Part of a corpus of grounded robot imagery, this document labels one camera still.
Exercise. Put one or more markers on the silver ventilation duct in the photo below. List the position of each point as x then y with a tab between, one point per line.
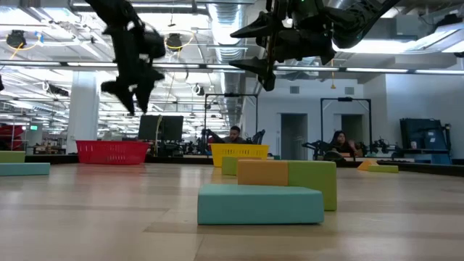
230	21

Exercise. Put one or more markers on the person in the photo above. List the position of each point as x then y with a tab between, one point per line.
233	137
340	143

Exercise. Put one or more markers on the black office chair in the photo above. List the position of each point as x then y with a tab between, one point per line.
258	137

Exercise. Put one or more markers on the grey door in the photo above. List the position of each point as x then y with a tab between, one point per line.
352	125
293	136

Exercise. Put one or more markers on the red plastic basket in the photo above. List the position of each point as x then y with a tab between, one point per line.
112	152

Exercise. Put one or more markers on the ceiling light strip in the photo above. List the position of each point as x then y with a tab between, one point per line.
377	70
90	64

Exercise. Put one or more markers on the white pillar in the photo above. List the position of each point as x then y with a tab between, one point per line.
83	112

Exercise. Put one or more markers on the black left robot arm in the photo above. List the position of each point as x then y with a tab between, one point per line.
108	11

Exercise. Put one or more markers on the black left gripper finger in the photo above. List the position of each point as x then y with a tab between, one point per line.
121	92
146	85

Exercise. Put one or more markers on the black ceiling camera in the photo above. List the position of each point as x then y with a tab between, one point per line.
16	38
174	40

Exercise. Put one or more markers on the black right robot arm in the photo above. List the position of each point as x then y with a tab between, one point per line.
362	21

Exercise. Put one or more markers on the red shelf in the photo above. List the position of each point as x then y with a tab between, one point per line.
9	136

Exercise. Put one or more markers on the long blue foam block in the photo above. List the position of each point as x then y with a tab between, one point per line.
24	169
260	204

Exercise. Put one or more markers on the black station frame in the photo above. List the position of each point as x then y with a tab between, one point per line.
344	99
232	95

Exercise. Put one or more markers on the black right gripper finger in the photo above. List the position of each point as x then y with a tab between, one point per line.
255	65
257	29

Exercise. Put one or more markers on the black background robot arm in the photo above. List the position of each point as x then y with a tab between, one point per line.
382	146
315	146

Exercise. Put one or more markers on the black monitor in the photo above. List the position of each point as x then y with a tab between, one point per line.
173	128
148	127

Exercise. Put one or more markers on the orange foam block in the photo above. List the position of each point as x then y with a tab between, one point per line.
262	173
366	166

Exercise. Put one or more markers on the yellow plastic basket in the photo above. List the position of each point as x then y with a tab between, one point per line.
250	151

